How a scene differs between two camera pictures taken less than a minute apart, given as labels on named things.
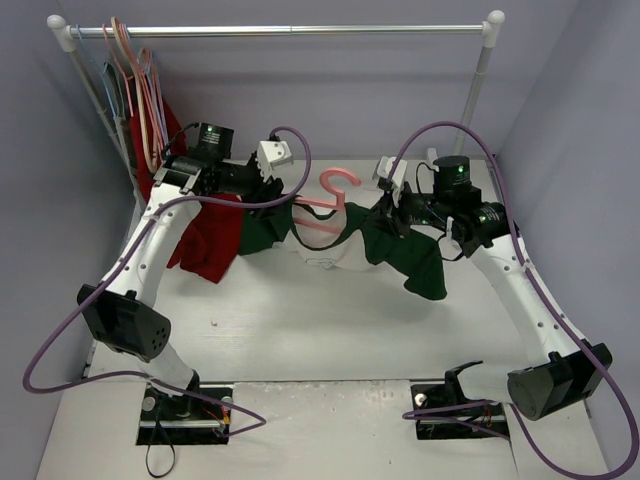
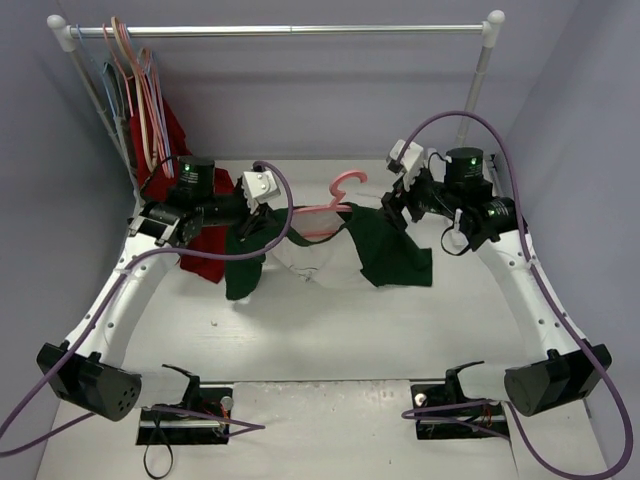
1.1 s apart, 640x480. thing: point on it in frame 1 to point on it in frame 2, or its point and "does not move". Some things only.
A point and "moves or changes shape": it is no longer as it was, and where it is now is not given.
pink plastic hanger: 324,179 moves or changes shape
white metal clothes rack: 63,31 does not move
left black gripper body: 263,185 to 251,218
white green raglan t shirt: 341,239 moves or changes shape
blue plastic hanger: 99,71 does not move
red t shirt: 212,243 does not move
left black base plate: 168,419 does not move
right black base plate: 439,396 does not move
